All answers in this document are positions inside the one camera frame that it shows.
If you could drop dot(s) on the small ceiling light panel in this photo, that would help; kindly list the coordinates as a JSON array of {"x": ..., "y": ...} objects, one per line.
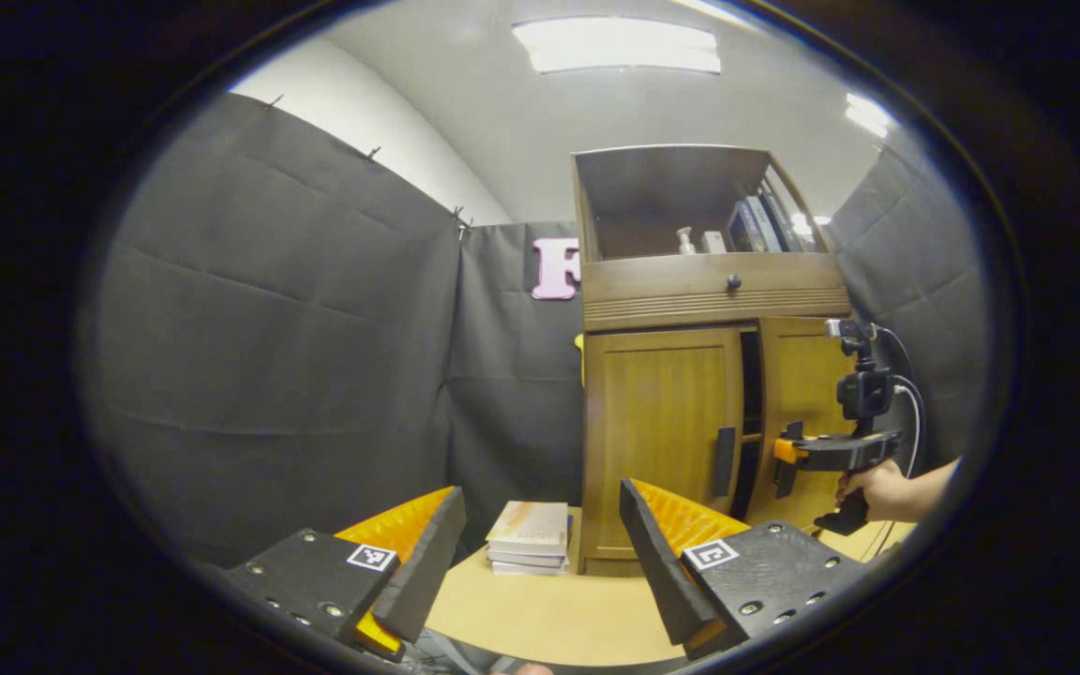
[{"x": 868, "y": 114}]

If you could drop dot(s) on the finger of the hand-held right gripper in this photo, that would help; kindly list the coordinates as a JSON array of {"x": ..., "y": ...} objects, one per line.
[{"x": 786, "y": 451}]

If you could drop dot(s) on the black backdrop cloth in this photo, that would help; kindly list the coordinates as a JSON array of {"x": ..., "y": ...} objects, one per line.
[{"x": 268, "y": 328}]

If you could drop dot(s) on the blue book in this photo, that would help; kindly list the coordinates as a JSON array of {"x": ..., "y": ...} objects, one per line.
[{"x": 742, "y": 230}]

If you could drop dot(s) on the white paperback book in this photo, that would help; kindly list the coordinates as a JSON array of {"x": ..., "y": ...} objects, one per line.
[
  {"x": 529, "y": 568},
  {"x": 526, "y": 558}
]

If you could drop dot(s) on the small white box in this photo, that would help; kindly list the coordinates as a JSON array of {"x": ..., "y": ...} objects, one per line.
[{"x": 712, "y": 242}]

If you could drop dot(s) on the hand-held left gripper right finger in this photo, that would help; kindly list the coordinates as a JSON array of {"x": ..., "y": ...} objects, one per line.
[{"x": 657, "y": 572}]

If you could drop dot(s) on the wooden double-door shoe cabinet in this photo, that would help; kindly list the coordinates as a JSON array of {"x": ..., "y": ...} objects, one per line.
[{"x": 662, "y": 178}]

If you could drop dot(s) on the wooden shoe cabinet door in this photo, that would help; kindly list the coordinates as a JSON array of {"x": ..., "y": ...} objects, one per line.
[
  {"x": 662, "y": 431},
  {"x": 798, "y": 384}
]

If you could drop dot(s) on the large ceiling light panel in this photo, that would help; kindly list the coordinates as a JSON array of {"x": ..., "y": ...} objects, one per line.
[{"x": 615, "y": 45}]

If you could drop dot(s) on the pale grey book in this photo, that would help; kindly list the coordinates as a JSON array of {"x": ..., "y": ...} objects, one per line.
[{"x": 762, "y": 223}]

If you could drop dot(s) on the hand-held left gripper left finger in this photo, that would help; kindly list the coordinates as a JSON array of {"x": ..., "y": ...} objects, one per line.
[{"x": 427, "y": 572}]

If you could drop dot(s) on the white pump bottle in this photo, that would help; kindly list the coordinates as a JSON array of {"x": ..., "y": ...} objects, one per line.
[{"x": 685, "y": 244}]

